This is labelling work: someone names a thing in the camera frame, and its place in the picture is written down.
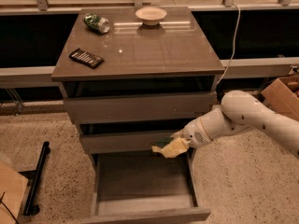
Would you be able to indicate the white bowl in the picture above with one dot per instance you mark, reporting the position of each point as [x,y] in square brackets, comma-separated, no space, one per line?
[151,15]

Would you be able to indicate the brown cardboard box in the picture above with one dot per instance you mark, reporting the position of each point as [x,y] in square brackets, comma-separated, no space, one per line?
[281,95]

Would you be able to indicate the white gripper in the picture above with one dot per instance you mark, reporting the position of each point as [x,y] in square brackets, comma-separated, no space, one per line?
[195,135]

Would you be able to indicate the grey top drawer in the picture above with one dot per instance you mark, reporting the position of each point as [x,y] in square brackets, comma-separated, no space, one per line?
[124,100]

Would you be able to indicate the grey drawer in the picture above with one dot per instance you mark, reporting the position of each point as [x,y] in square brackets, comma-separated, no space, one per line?
[142,187]
[129,135]
[124,100]

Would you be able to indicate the green and yellow sponge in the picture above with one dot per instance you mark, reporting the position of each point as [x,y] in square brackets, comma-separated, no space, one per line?
[163,142]

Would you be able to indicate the wooden board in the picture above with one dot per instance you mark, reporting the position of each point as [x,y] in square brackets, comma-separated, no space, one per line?
[12,189]

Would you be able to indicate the grey bottom drawer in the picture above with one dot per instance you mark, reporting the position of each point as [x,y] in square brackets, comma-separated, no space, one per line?
[142,187]

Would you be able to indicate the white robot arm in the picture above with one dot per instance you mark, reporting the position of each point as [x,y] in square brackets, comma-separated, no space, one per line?
[237,113]

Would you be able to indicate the grey middle drawer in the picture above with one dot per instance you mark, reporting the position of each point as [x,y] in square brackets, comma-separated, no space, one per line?
[129,135]

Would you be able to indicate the green soda can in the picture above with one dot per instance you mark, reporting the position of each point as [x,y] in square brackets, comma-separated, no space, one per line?
[97,23]

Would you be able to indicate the black metal bar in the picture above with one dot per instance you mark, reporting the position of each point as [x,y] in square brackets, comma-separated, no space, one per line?
[30,208]

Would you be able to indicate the black chocolate bar packet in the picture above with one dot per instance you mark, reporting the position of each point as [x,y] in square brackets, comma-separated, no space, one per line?
[86,58]

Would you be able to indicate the grey drawer cabinet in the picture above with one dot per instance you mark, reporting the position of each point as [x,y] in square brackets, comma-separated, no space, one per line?
[176,47]

